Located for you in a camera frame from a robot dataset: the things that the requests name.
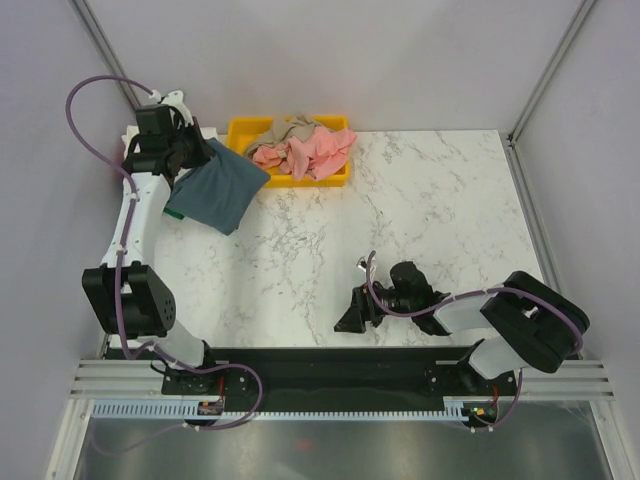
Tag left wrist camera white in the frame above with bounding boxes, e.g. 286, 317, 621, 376
149, 90, 194, 126

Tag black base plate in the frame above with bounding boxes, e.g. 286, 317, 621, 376
162, 347, 516, 415

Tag pink t-shirt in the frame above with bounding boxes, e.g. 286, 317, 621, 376
252, 126, 357, 182

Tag left aluminium post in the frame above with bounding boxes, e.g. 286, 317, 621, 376
68, 0, 141, 114

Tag folded white t-shirt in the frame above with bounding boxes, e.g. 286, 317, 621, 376
122, 125, 218, 184

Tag folded green t-shirt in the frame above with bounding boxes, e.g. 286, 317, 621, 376
163, 209, 185, 220

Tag white slotted cable duct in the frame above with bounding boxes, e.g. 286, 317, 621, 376
91, 399, 468, 422

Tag yellow plastic bin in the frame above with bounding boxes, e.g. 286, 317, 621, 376
226, 115, 351, 188

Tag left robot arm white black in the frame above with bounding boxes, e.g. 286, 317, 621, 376
82, 91, 220, 393

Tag blue-grey t-shirt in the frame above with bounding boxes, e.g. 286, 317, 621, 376
165, 138, 270, 235

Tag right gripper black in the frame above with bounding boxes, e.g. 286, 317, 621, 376
334, 279, 415, 334

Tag right aluminium post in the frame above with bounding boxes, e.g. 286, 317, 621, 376
504, 0, 601, 146

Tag aluminium frame rail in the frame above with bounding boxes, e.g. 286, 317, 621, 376
70, 360, 615, 402

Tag aluminium post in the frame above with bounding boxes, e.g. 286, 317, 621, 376
68, 0, 141, 114
504, 0, 601, 146

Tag beige t-shirt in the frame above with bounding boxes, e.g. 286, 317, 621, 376
243, 114, 320, 170

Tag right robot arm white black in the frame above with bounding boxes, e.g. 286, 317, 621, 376
334, 256, 590, 394

